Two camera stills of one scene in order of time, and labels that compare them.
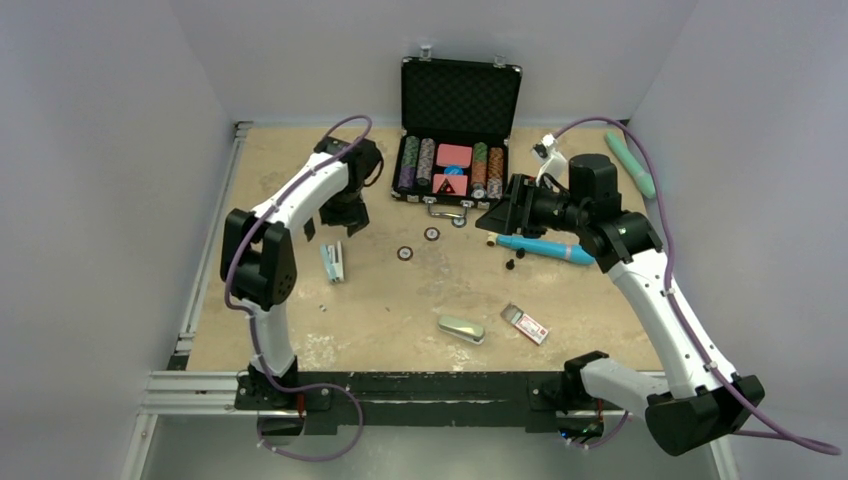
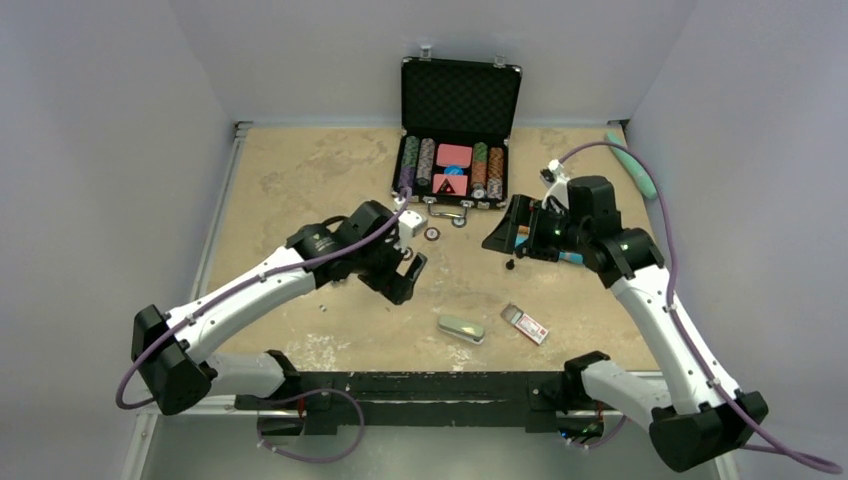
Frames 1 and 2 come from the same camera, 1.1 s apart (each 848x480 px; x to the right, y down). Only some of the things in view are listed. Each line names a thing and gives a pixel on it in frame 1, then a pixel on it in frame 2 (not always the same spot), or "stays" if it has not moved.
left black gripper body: x=345 y=210 -> x=378 y=268
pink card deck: x=454 y=155 stays
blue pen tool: x=538 y=247 stays
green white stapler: x=462 y=329 stays
